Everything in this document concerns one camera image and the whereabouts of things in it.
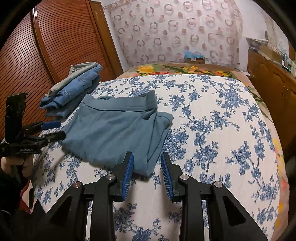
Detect teal pants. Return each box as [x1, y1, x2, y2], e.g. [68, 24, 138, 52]
[60, 90, 174, 176]

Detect blue floral white bedsheet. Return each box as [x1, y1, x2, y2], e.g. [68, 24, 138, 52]
[33, 74, 280, 240]

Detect cardboard box on sideboard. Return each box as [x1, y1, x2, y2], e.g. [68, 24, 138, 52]
[259, 45, 282, 64]

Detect wooden louvred wardrobe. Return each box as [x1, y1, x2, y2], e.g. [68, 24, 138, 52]
[0, 0, 123, 140]

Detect wooden sideboard cabinet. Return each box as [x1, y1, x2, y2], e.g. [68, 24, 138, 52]
[247, 50, 295, 155]

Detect cardboard box blue contents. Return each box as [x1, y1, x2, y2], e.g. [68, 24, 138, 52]
[184, 50, 205, 64]

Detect grey folded garment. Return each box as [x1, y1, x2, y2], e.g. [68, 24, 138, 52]
[45, 62, 102, 97]

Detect pink ring patterned curtain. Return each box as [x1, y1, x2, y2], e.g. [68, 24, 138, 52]
[106, 1, 243, 68]

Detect colourful floral blanket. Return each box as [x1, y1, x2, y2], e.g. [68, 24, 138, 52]
[117, 63, 290, 236]

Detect left hand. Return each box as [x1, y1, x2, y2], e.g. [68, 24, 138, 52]
[1, 155, 34, 178]

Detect blue denim jeans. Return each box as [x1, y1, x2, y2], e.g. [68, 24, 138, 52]
[40, 67, 103, 118]

